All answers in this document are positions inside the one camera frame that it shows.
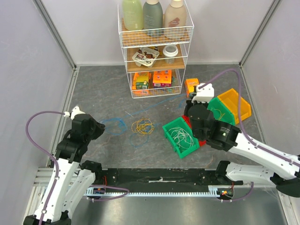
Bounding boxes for white cable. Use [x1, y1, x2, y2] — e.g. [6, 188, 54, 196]
[169, 126, 195, 150]

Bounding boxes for blue cable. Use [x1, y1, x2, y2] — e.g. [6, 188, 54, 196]
[99, 93, 188, 149]

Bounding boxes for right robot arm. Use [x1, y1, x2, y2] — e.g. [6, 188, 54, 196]
[184, 94, 300, 198]

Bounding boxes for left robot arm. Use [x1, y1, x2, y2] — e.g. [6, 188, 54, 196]
[23, 106, 105, 225]

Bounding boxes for rear green bin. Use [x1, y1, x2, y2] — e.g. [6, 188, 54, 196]
[207, 97, 235, 125]

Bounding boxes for green bin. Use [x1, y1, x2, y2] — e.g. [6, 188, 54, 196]
[162, 117, 200, 158]
[207, 97, 235, 125]

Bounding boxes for sponge box on table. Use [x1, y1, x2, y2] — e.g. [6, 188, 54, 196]
[185, 78, 199, 97]

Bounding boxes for front green bin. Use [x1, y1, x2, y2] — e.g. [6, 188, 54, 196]
[162, 117, 200, 158]

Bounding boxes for red bin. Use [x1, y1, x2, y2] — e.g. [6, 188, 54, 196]
[182, 115, 206, 147]

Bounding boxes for green sponges in rack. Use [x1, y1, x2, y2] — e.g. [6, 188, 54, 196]
[172, 76, 178, 87]

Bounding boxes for yellow bin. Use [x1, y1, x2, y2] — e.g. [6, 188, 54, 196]
[217, 88, 252, 125]

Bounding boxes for pink orange box in rack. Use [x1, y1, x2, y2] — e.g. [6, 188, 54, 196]
[153, 70, 172, 88]

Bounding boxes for sponge box in rack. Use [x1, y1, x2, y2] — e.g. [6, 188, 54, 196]
[133, 72, 151, 90]

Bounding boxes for clear cup with lid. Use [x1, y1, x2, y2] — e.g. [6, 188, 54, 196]
[163, 45, 178, 64]

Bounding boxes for yogurt cup pack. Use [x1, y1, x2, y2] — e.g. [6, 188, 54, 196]
[132, 47, 159, 68]

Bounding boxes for beige brown bottle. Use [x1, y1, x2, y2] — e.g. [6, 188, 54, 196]
[164, 0, 187, 40]

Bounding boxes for grey green bottle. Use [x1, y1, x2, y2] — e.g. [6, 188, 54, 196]
[142, 0, 163, 38]

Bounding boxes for light green bottle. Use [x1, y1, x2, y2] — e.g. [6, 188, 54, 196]
[122, 0, 143, 31]

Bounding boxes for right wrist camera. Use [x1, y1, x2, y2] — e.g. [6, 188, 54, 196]
[191, 83, 215, 103]

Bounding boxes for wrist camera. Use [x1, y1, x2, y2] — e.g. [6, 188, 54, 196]
[63, 106, 85, 120]
[191, 83, 215, 103]

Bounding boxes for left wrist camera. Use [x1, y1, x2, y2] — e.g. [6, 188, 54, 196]
[63, 106, 85, 120]

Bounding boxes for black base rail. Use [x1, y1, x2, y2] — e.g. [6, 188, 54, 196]
[93, 167, 225, 193]

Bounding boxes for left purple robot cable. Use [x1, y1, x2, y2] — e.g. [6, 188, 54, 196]
[25, 111, 71, 225]

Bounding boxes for white wire shelf rack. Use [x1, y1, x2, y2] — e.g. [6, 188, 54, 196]
[118, 1, 194, 98]

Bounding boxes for white cable duct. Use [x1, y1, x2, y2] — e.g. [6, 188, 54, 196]
[83, 187, 232, 198]

